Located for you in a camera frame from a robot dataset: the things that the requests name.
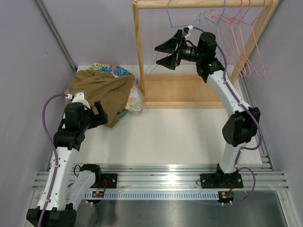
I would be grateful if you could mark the teal plastic basin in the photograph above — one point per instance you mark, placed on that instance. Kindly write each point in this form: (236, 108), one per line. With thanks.
(123, 113)

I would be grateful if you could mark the wooden clothes rack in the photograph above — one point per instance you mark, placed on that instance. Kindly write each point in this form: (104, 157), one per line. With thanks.
(181, 90)

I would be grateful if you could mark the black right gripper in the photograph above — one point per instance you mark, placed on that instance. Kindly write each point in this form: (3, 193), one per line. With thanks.
(172, 62)

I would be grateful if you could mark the yellow lemon print skirt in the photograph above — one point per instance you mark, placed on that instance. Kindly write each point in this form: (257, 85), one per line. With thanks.
(100, 67)

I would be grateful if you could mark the blue floral skirt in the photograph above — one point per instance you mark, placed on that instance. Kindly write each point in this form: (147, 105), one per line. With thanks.
(116, 70)

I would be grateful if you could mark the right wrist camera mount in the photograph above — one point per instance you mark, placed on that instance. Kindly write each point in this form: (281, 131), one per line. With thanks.
(187, 31)

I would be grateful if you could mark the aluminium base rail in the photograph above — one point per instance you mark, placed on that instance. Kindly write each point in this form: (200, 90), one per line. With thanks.
(174, 182)

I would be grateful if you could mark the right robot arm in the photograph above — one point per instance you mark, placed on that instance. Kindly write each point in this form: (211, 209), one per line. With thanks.
(242, 124)

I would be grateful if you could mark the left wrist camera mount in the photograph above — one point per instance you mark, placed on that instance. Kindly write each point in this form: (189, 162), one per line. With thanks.
(79, 97)

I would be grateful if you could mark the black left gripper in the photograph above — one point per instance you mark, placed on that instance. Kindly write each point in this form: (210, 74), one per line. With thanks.
(102, 118)

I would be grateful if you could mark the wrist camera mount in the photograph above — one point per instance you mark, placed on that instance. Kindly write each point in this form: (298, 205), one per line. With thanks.
(79, 97)
(187, 31)

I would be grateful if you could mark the blue wire hanger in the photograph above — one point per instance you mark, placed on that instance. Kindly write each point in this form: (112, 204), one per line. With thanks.
(206, 15)
(153, 66)

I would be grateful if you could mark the brown pleated skirt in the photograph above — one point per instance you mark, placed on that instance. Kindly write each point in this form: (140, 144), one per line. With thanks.
(112, 92)

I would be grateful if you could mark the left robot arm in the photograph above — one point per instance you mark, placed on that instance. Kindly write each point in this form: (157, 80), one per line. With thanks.
(60, 200)

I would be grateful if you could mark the pastel floral skirt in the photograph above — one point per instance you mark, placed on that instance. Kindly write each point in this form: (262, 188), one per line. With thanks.
(134, 103)

